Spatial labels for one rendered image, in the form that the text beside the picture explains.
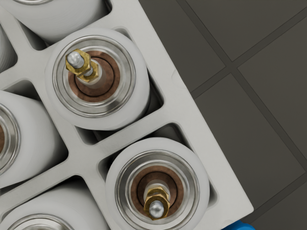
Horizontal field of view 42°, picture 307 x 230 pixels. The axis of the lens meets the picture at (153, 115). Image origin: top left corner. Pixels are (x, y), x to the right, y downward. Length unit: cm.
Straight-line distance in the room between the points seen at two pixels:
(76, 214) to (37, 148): 7
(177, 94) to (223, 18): 24
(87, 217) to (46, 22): 19
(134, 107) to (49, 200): 12
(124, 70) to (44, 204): 14
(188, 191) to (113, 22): 20
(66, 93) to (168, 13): 31
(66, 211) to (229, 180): 17
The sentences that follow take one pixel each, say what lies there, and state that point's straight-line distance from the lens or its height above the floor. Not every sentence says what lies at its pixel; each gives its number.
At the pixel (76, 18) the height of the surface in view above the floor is 20.
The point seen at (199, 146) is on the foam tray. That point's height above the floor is 18.
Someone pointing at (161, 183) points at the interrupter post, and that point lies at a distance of 34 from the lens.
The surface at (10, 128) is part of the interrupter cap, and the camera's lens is 38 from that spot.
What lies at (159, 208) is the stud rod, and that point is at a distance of 28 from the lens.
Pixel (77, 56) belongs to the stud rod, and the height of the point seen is 34.
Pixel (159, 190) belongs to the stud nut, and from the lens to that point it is 33.
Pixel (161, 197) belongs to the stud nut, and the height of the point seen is 33.
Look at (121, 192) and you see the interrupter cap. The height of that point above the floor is 25.
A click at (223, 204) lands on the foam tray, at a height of 18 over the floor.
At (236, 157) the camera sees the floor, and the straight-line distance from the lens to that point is 62.
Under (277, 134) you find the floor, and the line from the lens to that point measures 64.
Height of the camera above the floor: 61
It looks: 87 degrees down
